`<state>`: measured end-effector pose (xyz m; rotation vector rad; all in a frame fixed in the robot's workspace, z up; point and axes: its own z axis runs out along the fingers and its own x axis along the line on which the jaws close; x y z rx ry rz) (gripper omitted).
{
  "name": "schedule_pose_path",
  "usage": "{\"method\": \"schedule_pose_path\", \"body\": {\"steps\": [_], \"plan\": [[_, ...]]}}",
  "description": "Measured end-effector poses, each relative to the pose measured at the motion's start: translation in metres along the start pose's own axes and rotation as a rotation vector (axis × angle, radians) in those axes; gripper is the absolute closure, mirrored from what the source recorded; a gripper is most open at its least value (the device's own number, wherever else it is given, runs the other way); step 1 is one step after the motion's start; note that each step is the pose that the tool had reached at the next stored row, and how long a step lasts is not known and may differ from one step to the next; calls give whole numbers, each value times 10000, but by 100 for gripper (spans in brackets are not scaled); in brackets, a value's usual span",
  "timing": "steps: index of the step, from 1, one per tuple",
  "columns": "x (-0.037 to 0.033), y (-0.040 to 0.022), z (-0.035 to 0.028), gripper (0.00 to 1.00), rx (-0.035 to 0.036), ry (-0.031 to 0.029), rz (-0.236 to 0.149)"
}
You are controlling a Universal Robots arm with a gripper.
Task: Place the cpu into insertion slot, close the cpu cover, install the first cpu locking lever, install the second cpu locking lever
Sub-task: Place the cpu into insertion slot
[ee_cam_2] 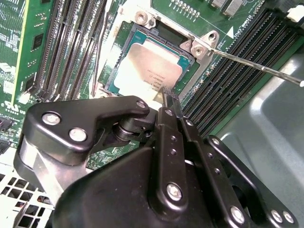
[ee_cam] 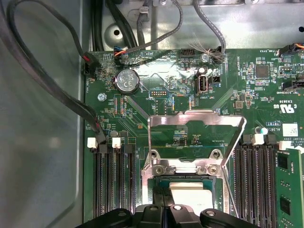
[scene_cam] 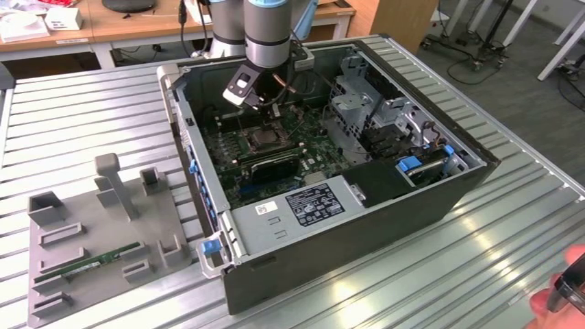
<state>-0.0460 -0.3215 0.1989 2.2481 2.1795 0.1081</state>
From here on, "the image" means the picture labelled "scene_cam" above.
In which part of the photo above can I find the black plastic shroud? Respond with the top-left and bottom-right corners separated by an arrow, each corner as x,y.
341,160 -> 414,208

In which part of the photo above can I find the black PC case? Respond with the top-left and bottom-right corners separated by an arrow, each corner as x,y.
156,32 -> 502,316

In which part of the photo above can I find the metal CPU socket cover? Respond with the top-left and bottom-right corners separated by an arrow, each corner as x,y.
246,127 -> 293,149

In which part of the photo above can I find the orange wrist cable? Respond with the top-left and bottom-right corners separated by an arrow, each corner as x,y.
272,73 -> 298,94

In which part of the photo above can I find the black round base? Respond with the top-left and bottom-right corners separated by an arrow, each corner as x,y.
100,0 -> 156,13

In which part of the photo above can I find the blue expansion slot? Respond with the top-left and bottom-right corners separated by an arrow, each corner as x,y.
237,181 -> 298,199

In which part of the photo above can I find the white frame table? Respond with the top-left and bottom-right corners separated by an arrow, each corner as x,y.
534,0 -> 585,83

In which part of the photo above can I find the silver power supply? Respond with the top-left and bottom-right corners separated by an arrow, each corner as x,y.
225,176 -> 369,256

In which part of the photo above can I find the silver metal drive cage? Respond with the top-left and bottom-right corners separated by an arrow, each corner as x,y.
326,51 -> 481,188

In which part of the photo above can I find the white tray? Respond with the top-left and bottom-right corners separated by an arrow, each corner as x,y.
0,13 -> 50,44

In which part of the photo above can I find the green RAM stick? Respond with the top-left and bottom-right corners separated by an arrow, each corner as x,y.
33,241 -> 141,285

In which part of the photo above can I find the green motherboard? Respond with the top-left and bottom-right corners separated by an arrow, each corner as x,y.
200,106 -> 366,206

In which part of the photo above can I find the wooden cabinet panel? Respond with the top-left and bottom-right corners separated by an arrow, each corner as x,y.
367,0 -> 439,56

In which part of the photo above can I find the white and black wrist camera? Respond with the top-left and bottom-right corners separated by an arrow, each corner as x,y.
222,63 -> 266,109

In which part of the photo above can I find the wooden desk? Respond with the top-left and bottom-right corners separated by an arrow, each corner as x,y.
85,0 -> 357,69
0,0 -> 100,80

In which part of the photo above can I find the small black handheld tool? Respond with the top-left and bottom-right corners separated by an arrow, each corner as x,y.
546,253 -> 585,313

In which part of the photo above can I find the black graphics card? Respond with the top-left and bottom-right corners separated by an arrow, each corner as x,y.
249,152 -> 301,184

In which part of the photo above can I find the grey parts rack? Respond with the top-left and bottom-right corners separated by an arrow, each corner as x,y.
25,153 -> 196,328

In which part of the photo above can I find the blue drive latch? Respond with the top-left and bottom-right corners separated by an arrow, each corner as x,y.
395,156 -> 421,174

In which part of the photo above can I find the white cardboard box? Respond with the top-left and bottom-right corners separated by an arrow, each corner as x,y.
44,7 -> 84,32

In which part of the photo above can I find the black hanging cable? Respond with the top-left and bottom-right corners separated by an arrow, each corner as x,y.
176,0 -> 193,59

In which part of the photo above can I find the CPU socket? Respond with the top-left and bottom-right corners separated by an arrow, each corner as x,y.
244,125 -> 296,150

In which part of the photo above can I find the black wheeled stand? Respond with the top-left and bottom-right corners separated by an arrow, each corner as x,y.
422,0 -> 515,71

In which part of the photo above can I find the black rating label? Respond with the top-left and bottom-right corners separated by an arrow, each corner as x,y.
284,183 -> 344,227

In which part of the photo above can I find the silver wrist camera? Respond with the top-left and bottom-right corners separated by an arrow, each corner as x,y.
292,46 -> 316,71

